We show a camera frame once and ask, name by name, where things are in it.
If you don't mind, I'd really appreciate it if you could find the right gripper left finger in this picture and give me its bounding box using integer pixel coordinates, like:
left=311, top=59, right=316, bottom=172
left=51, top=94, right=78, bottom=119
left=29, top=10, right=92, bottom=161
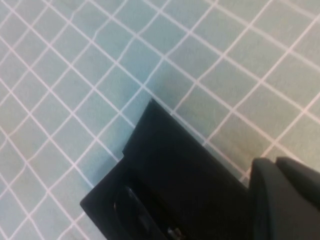
left=247, top=157, right=320, bottom=240

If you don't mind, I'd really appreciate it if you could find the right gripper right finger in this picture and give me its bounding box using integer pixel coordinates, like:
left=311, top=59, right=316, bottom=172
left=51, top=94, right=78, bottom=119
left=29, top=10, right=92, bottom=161
left=274, top=156, right=320, bottom=219

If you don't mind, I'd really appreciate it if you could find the black glasses case blue print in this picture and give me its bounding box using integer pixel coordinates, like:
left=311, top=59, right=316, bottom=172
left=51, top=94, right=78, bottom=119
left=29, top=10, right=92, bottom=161
left=79, top=98, right=253, bottom=240

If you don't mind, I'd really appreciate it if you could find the green white-checked tablecloth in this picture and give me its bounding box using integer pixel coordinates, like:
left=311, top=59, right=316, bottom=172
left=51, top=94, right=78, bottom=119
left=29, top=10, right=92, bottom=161
left=0, top=0, right=320, bottom=240

